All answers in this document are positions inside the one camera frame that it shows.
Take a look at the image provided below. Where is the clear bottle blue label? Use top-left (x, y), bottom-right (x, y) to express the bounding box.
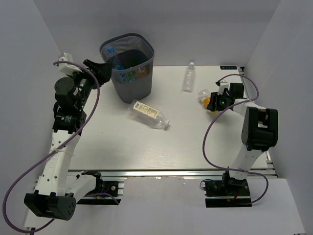
top-left (107, 47), bottom-right (124, 71)
top-left (119, 71), bottom-right (136, 84)

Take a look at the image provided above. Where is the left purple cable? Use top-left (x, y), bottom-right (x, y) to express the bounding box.
top-left (2, 61), bottom-right (120, 233)

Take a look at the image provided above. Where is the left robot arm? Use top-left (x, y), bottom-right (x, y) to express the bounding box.
top-left (24, 53), bottom-right (112, 220)

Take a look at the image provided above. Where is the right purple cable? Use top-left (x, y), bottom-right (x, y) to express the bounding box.
top-left (202, 73), bottom-right (269, 206)

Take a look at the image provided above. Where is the aluminium table rail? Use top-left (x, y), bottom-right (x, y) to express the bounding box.
top-left (68, 168), bottom-right (277, 179)
top-left (238, 66), bottom-right (279, 177)

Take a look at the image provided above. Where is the grey mesh waste bin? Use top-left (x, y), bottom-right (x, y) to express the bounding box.
top-left (99, 33), bottom-right (155, 104)

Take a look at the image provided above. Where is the large clear labelled bottle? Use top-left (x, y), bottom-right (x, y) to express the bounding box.
top-left (129, 100), bottom-right (170, 129)

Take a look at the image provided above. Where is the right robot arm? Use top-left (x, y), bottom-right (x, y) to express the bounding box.
top-left (205, 81), bottom-right (278, 196)

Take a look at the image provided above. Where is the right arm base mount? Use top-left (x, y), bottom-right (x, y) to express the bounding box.
top-left (200, 179), bottom-right (252, 208)

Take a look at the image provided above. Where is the right blue table sticker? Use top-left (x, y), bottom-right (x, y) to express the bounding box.
top-left (220, 66), bottom-right (237, 70)

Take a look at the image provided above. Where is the aluminium table right rail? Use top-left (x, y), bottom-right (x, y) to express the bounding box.
top-left (238, 66), bottom-right (279, 177)

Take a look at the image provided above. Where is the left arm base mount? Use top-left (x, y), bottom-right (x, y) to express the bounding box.
top-left (77, 170), bottom-right (122, 206)

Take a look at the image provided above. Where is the clear bottle yellow cap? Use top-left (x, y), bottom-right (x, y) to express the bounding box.
top-left (198, 89), bottom-right (211, 110)

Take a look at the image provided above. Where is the aluminium table front rail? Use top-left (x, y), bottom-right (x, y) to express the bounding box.
top-left (68, 168), bottom-right (277, 179)

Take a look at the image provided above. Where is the purple cable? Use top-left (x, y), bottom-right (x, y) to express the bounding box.
top-left (202, 73), bottom-right (269, 206)
top-left (2, 61), bottom-right (120, 233)

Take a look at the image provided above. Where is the clear bottle white cap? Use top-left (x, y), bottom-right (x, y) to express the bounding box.
top-left (182, 62), bottom-right (196, 93)

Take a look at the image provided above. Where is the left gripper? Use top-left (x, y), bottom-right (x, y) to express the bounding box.
top-left (68, 60), bottom-right (114, 110)

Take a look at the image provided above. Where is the orange juice bottle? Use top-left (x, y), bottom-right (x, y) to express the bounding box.
top-left (135, 67), bottom-right (149, 79)

